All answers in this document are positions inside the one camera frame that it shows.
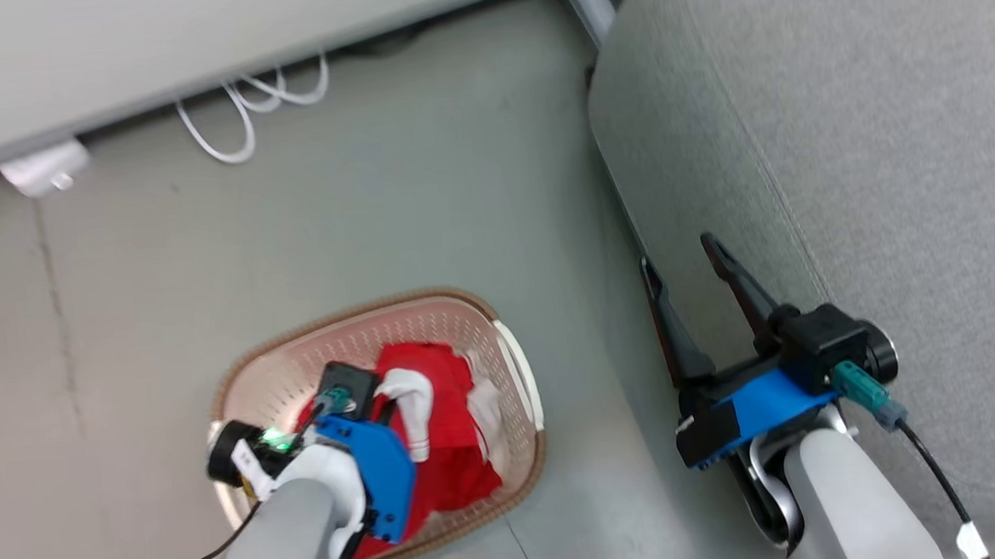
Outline red and white garment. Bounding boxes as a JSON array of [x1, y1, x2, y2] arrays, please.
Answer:
[[293, 337, 513, 559]]

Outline wide white partition panel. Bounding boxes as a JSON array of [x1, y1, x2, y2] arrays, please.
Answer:
[[0, 0, 565, 175]]

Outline white power strip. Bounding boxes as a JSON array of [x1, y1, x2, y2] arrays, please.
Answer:
[[0, 139, 94, 201]]

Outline grey partition foot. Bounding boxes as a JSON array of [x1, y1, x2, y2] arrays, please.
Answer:
[[557, 0, 623, 48]]

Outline white coiled cable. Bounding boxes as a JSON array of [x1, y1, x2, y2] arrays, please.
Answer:
[[173, 54, 334, 168]]

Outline black floor cable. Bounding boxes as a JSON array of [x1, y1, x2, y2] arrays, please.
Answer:
[[338, 18, 446, 60]]

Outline beige perforated laundry basket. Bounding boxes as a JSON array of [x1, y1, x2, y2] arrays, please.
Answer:
[[202, 282, 554, 559]]

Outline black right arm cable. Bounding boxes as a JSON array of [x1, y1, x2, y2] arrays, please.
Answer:
[[833, 353, 990, 559]]

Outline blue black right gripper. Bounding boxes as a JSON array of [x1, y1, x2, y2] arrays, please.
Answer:
[[639, 226, 844, 475]]

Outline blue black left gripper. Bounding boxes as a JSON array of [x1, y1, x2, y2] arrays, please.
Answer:
[[313, 410, 420, 550]]

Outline grey fabric sofa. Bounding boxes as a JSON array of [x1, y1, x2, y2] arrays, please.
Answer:
[[581, 0, 995, 559]]

